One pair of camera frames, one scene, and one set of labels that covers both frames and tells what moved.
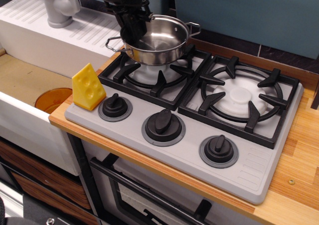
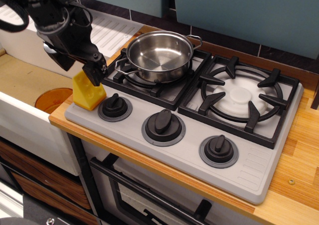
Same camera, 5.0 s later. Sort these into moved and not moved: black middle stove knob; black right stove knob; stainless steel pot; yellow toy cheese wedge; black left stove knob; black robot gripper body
Moved: black robot gripper body; stainless steel pot
Not moved: yellow toy cheese wedge; black middle stove knob; black right stove knob; black left stove knob
